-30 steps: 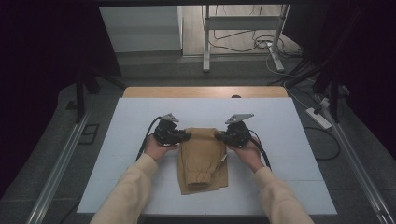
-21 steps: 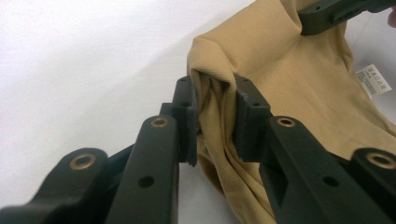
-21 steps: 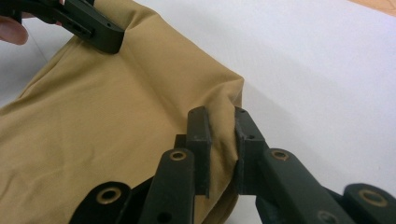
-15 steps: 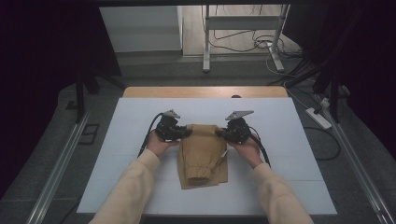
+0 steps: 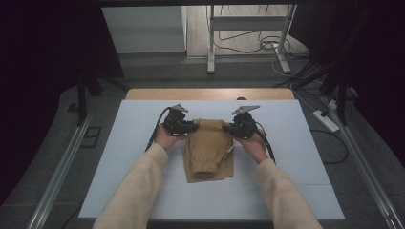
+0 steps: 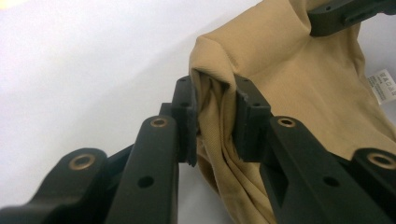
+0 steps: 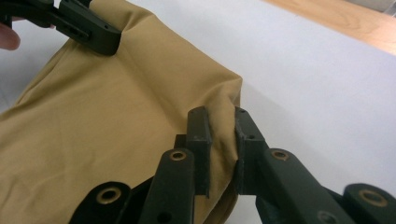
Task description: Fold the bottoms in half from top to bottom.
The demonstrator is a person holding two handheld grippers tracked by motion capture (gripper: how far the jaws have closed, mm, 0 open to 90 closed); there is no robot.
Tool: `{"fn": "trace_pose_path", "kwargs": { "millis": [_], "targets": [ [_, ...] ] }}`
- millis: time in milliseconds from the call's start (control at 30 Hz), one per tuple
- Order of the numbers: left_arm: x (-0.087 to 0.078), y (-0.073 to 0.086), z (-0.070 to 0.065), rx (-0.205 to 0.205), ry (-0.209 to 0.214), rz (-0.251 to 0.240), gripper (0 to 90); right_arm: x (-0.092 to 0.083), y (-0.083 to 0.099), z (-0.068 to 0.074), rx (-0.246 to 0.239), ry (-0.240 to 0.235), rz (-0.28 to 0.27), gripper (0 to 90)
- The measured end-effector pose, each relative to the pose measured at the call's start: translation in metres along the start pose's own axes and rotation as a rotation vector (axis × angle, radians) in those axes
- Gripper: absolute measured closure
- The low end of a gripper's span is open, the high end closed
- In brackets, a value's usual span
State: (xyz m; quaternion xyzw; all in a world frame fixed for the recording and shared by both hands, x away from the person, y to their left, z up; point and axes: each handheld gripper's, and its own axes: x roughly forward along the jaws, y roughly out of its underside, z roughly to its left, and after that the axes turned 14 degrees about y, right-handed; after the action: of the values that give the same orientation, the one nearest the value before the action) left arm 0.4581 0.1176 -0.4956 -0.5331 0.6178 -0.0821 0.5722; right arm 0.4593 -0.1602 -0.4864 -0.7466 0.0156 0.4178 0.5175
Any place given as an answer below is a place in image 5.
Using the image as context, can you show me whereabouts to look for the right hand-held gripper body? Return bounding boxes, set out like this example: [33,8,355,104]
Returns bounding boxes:
[231,105,261,140]

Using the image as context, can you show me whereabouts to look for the tangle of dark floor cables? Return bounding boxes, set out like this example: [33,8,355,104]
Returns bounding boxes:
[213,30,309,61]

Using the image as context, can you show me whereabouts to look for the aluminium floor rail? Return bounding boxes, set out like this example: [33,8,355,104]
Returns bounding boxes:
[27,114,93,229]
[324,98,405,229]

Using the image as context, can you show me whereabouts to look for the white power strip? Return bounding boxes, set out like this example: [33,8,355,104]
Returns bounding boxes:
[312,110,340,134]

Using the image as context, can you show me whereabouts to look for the tan children's pants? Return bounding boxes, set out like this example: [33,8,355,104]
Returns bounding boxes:
[183,118,235,184]

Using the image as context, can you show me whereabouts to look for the white table mat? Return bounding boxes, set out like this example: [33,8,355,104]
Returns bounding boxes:
[78,99,346,221]

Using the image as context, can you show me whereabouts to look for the person's left hand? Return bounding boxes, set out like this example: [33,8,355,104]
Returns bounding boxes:
[155,125,187,151]

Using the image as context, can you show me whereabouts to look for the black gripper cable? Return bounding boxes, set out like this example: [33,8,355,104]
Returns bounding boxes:
[145,107,173,153]
[254,120,277,165]

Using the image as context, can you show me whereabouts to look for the black floor cable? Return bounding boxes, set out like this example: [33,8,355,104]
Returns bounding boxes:
[309,128,349,165]

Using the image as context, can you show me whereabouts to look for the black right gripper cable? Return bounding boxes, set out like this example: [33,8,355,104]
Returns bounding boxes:
[254,120,277,165]

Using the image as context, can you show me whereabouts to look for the white floor cable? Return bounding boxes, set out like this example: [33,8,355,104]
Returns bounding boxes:
[271,47,319,113]

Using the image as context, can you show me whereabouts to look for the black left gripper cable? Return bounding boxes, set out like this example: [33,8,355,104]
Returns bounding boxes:
[145,107,173,153]

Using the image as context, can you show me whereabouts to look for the white metal stand frame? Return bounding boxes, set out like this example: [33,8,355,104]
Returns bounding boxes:
[206,4,298,75]

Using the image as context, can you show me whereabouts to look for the wooden table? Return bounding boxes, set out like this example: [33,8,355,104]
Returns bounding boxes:
[125,88,295,101]

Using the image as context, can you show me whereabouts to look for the person's right hand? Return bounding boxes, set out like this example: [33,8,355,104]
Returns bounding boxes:
[234,130,268,165]

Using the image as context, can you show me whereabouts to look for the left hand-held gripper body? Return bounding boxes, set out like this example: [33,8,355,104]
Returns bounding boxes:
[162,103,189,136]

